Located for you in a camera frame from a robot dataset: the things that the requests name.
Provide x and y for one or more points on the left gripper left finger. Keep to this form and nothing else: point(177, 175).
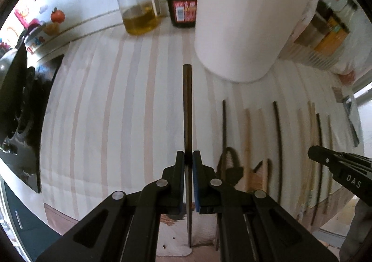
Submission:
point(173, 191)

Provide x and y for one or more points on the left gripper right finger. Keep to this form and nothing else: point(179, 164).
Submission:
point(203, 190)

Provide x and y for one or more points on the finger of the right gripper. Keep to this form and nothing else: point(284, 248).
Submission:
point(325, 156)

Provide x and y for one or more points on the black chopstick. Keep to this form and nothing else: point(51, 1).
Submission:
point(280, 152)
point(319, 189)

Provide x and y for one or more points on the grey scraper tool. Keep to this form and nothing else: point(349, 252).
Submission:
point(353, 116)

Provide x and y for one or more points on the small brown card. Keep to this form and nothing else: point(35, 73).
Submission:
point(339, 97)

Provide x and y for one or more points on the striped cat tablecloth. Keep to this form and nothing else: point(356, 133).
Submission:
point(123, 106)

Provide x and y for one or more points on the clear seasoning organizer tray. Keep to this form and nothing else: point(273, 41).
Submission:
point(307, 56)

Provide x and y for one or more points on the clear plastic bag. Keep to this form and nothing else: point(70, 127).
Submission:
point(355, 58)

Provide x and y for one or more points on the orange seasoning packet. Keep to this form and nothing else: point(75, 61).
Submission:
point(335, 37)

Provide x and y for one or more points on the black gas stove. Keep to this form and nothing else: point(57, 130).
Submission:
point(21, 150)

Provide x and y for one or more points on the pink utensil holder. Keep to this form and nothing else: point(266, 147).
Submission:
point(239, 40)

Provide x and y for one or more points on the steel wok with lid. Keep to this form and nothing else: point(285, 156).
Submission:
point(13, 76)

